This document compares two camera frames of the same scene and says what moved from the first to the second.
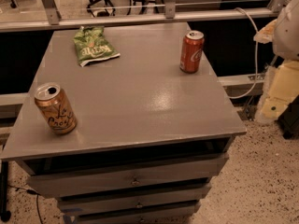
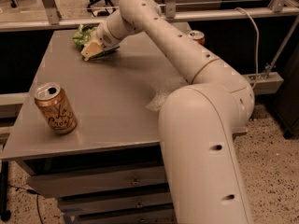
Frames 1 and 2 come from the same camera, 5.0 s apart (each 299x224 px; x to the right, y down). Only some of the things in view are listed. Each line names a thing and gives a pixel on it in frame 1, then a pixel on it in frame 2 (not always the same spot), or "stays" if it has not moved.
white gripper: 288,32 → 104,36
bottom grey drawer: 171,215 stays
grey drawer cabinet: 151,141 stays
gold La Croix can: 54,106 stays
